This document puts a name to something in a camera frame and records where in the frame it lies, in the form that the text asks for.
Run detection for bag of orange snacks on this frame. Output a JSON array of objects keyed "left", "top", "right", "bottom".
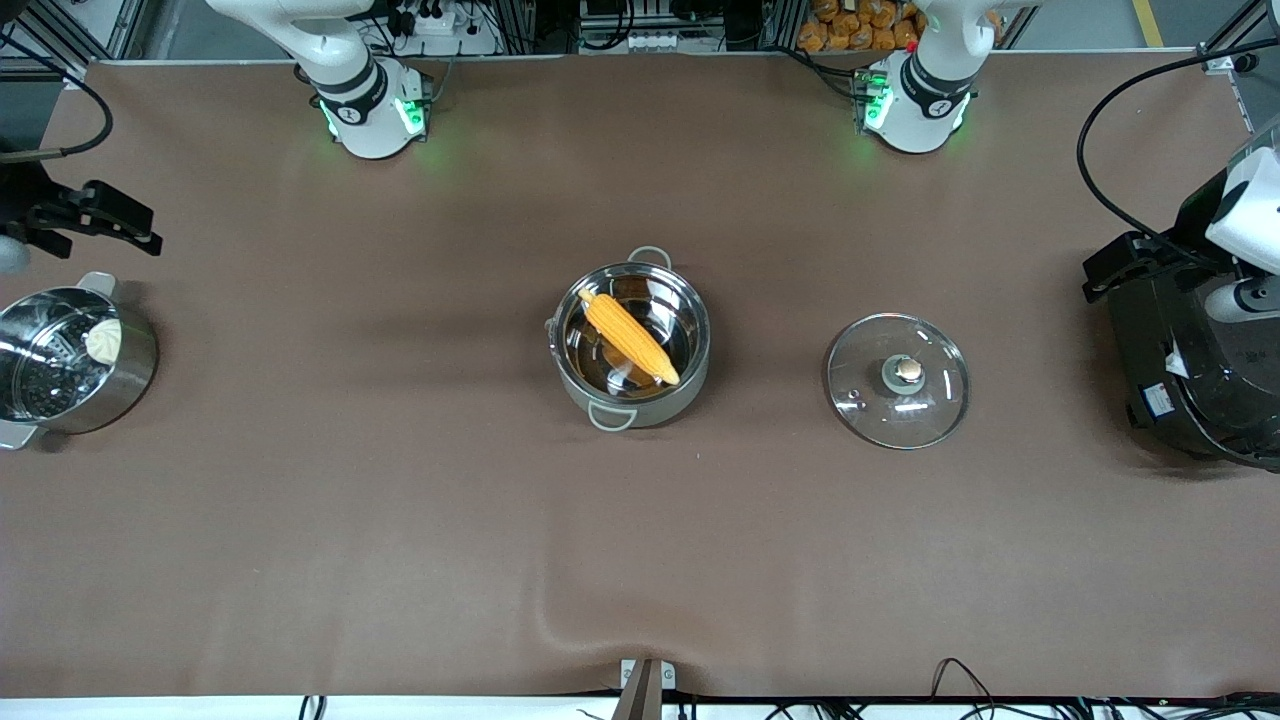
[{"left": 797, "top": 0, "right": 921, "bottom": 53}]

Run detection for metal table edge bracket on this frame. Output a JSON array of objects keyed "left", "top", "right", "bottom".
[{"left": 612, "top": 658, "right": 678, "bottom": 720}]

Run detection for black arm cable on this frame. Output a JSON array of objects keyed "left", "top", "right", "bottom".
[
  {"left": 1075, "top": 38, "right": 1280, "bottom": 246},
  {"left": 0, "top": 35, "right": 114, "bottom": 161}
]

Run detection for brown table mat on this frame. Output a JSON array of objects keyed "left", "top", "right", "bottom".
[{"left": 0, "top": 52, "right": 1280, "bottom": 699}]

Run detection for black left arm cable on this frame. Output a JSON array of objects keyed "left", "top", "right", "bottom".
[{"left": 1075, "top": 38, "right": 1280, "bottom": 246}]

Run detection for yellow corn cob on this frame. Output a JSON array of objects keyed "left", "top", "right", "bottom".
[{"left": 578, "top": 288, "right": 682, "bottom": 388}]

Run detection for black looped floor cable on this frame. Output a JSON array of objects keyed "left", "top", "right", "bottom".
[{"left": 930, "top": 657, "right": 1003, "bottom": 720}]

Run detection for grey two-handled cooking pot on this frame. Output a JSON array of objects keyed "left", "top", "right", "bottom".
[{"left": 545, "top": 247, "right": 714, "bottom": 433}]

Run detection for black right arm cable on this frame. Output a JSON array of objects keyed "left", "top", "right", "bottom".
[{"left": 0, "top": 35, "right": 114, "bottom": 161}]

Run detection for glass pot lid with knob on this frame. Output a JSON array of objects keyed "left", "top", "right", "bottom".
[{"left": 826, "top": 313, "right": 971, "bottom": 451}]

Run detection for black rice cooker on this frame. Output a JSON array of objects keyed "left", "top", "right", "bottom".
[{"left": 1107, "top": 262, "right": 1280, "bottom": 473}]

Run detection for stainless steel steamer pot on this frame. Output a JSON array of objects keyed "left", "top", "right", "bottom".
[{"left": 0, "top": 272, "right": 159, "bottom": 451}]

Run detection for white power strip with plugs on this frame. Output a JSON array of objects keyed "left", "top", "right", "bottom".
[{"left": 385, "top": 0, "right": 483, "bottom": 37}]

